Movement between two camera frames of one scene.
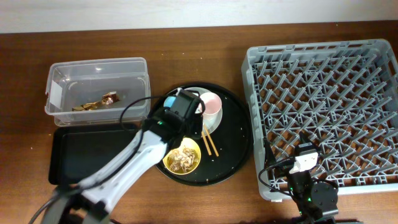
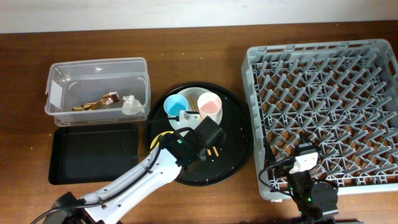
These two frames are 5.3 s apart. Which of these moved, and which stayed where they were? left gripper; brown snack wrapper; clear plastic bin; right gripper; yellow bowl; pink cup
Moved: left gripper; yellow bowl
Stayed: right gripper; brown snack wrapper; clear plastic bin; pink cup
